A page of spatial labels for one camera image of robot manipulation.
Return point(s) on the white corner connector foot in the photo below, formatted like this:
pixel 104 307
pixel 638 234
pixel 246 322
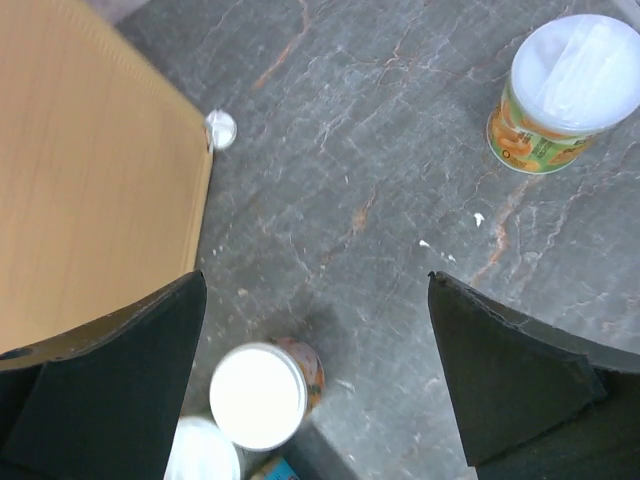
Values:
pixel 221 130

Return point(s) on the wooden cube counter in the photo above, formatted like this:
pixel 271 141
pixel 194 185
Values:
pixel 104 172

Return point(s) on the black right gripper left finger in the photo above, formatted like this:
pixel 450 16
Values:
pixel 102 401

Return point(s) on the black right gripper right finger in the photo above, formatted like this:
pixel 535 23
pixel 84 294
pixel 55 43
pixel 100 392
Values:
pixel 532 401

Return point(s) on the blue Progresso soup can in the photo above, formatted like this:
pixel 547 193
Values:
pixel 277 468

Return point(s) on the green orange fruit cup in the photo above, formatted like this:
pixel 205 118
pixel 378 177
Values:
pixel 571 80

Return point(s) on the clear lid small cup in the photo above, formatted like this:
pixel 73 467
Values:
pixel 200 451

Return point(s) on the orange cup white lid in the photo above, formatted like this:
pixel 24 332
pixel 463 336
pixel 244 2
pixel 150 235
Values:
pixel 261 392

